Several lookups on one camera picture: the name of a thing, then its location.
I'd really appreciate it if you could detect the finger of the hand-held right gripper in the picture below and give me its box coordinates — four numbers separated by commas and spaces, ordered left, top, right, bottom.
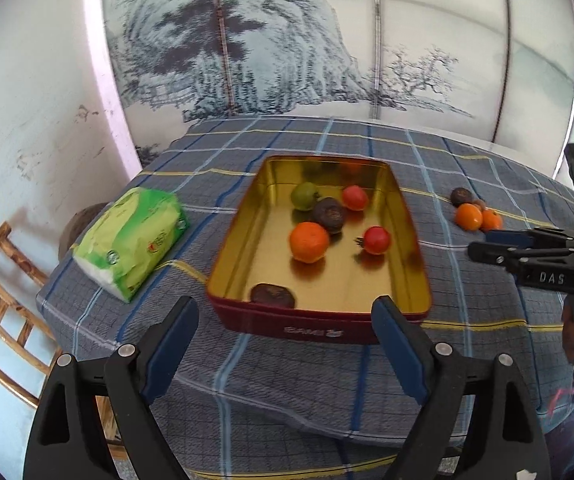
484, 227, 574, 251
468, 241, 574, 273

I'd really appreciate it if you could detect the red and gold tin box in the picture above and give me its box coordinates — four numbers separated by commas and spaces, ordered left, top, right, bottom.
205, 155, 431, 346

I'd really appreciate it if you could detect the red tomato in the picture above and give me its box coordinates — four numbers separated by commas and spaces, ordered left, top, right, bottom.
357, 226, 392, 256
341, 185, 369, 212

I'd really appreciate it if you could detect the green tissue pack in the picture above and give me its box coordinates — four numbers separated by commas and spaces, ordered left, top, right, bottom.
72, 186, 189, 304

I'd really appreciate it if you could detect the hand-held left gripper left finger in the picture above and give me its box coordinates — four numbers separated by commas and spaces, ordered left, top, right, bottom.
24, 296, 200, 480

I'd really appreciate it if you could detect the blue plaid blanket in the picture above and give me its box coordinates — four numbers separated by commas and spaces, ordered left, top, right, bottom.
36, 115, 574, 480

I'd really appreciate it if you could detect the large dark brown mangosteen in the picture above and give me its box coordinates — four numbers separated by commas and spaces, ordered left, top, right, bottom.
251, 283, 296, 307

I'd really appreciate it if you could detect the brown round stool seat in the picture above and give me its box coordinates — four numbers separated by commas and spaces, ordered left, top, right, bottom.
58, 202, 112, 261

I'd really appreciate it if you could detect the red cord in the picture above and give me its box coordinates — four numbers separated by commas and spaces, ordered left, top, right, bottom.
548, 374, 574, 407

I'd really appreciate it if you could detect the landscape painted wall panel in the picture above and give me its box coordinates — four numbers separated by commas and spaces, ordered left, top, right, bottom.
84, 0, 574, 186

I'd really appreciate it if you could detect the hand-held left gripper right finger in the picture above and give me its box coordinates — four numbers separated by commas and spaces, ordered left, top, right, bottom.
371, 296, 553, 480

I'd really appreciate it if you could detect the green tomato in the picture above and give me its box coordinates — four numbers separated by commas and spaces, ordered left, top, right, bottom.
291, 182, 319, 211

